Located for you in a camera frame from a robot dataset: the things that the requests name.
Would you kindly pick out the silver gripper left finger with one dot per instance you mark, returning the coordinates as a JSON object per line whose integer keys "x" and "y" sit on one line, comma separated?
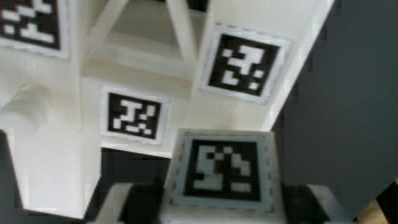
{"x": 112, "y": 205}

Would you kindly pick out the white cube front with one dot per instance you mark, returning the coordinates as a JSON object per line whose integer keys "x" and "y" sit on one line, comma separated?
{"x": 222, "y": 185}

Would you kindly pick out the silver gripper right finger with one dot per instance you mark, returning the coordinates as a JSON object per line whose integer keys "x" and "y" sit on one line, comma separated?
{"x": 329, "y": 204}

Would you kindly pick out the white chair side frame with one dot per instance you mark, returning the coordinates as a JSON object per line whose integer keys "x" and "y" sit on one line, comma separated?
{"x": 121, "y": 70}

